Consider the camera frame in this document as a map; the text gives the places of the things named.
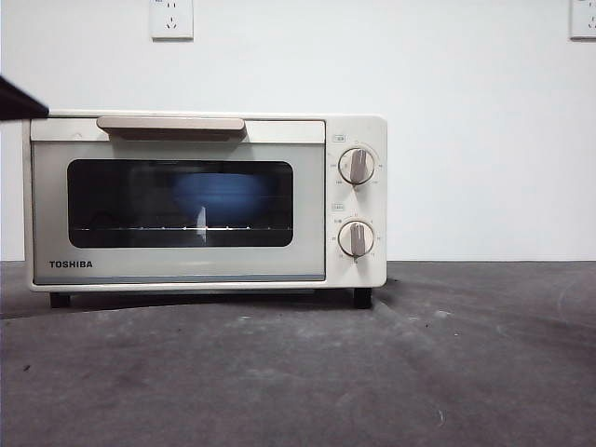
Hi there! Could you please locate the blue ribbed bowl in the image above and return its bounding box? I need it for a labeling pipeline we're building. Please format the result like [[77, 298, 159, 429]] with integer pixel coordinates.
[[170, 171, 267, 221]]

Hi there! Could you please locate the glass oven door with handle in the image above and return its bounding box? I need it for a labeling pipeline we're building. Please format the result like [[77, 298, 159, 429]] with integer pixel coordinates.
[[30, 116, 327, 283]]

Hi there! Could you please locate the cream Toshiba toaster oven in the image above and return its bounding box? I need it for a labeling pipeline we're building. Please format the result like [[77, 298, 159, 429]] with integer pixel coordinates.
[[22, 110, 388, 310]]

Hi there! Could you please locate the cream oven temperature knob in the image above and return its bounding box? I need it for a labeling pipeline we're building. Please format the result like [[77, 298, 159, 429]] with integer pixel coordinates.
[[337, 147, 376, 187]]

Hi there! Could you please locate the cream oven timer knob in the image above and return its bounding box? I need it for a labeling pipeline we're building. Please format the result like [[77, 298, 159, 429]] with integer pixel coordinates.
[[337, 220, 376, 260]]

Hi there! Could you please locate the white wall socket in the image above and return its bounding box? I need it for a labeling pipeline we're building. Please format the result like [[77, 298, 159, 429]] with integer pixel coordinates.
[[568, 0, 596, 41], [149, 0, 195, 41]]

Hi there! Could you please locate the metal wire oven rack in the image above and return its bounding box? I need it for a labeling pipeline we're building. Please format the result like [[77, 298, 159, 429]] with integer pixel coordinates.
[[74, 224, 292, 233]]

